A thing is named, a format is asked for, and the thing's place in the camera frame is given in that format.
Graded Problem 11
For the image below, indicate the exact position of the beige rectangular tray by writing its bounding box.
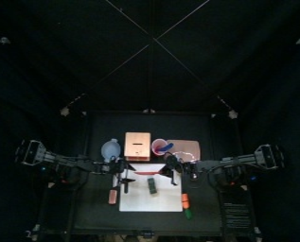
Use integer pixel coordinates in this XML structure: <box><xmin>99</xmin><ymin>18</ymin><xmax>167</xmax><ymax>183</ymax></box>
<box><xmin>166</xmin><ymin>139</ymin><xmax>201</xmax><ymax>164</ymax></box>

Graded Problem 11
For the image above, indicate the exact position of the salmon pink toy food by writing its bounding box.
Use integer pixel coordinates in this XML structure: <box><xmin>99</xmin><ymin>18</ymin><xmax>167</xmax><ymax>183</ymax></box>
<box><xmin>107</xmin><ymin>188</ymin><xmax>119</xmax><ymax>205</ymax></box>

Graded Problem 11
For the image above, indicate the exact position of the orange toy carrot piece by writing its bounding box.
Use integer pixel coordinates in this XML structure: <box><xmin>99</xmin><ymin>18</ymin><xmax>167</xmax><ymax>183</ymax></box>
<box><xmin>179</xmin><ymin>193</ymin><xmax>191</xmax><ymax>210</ymax></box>

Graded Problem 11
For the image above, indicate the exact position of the blue toy utensil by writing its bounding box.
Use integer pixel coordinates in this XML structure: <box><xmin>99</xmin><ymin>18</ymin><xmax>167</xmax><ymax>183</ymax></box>
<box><xmin>155</xmin><ymin>142</ymin><xmax>174</xmax><ymax>153</ymax></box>

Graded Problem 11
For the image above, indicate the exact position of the green toy sushi roll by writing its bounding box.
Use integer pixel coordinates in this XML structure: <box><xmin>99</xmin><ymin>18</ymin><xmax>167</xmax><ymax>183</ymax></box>
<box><xmin>146</xmin><ymin>177</ymin><xmax>158</xmax><ymax>196</ymax></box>

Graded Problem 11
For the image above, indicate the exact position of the red toy knife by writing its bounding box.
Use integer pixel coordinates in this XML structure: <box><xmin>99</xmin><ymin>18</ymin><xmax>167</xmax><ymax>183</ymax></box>
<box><xmin>133</xmin><ymin>170</ymin><xmax>162</xmax><ymax>177</ymax></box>

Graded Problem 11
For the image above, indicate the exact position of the white cutting board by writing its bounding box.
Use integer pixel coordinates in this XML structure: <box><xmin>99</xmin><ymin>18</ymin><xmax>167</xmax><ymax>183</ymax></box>
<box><xmin>118</xmin><ymin>163</ymin><xmax>183</xmax><ymax>213</ymax></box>

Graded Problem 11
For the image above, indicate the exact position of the black panel with white text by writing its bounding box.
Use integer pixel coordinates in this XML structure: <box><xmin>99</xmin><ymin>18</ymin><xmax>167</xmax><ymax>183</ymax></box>
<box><xmin>220</xmin><ymin>190</ymin><xmax>254</xmax><ymax>235</ymax></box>

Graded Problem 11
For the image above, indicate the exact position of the light blue plate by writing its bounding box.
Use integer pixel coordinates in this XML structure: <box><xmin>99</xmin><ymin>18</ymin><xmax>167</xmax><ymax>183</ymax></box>
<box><xmin>99</xmin><ymin>138</ymin><xmax>123</xmax><ymax>164</ymax></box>

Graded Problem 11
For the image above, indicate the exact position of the pink cup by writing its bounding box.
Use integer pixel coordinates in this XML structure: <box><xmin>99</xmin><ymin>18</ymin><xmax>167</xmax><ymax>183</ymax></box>
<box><xmin>150</xmin><ymin>138</ymin><xmax>170</xmax><ymax>157</ymax></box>

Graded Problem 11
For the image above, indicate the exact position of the white thin cable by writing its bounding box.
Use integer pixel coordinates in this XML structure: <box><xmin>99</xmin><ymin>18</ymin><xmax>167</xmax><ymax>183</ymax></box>
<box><xmin>173</xmin><ymin>150</ymin><xmax>200</xmax><ymax>164</ymax></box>

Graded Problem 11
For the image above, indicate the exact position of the wooden box with slot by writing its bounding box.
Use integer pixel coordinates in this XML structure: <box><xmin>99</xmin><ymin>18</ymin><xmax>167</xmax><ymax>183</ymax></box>
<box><xmin>123</xmin><ymin>131</ymin><xmax>151</xmax><ymax>162</ymax></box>

